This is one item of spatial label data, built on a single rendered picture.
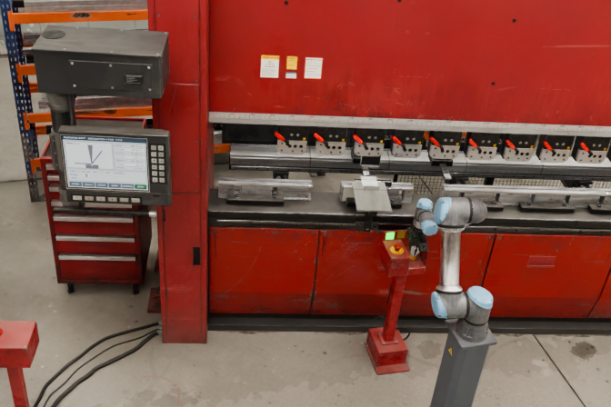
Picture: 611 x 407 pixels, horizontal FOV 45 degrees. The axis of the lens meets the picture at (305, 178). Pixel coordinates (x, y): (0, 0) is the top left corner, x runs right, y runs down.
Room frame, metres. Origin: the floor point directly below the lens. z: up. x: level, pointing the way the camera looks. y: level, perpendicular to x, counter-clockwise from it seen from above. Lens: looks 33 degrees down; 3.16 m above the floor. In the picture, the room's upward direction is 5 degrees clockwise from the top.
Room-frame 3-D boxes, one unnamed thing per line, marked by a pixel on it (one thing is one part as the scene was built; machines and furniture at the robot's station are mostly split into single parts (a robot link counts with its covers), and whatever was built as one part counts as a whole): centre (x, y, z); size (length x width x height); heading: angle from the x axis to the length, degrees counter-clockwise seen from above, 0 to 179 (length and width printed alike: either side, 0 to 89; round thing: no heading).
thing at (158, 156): (2.66, 0.81, 1.42); 0.45 x 0.12 x 0.36; 94
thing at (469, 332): (2.50, -0.82, 0.82); 0.15 x 0.15 x 0.10
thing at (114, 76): (2.74, 0.86, 1.53); 0.51 x 0.25 x 0.85; 94
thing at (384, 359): (3.04, -0.56, 0.06); 0.25 x 0.20 x 0.12; 16
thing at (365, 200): (3.21, -0.35, 1.00); 0.26 x 0.18 x 0.01; 6
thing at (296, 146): (3.31, 0.09, 1.26); 0.15 x 0.09 x 0.17; 96
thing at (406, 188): (3.36, -0.39, 0.92); 0.39 x 0.06 x 0.10; 96
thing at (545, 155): (3.46, -1.31, 1.26); 0.15 x 0.09 x 0.17; 96
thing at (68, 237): (3.54, 1.19, 0.50); 0.50 x 0.50 x 1.00; 6
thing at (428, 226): (2.96, -0.64, 1.03); 0.11 x 0.11 x 0.08; 8
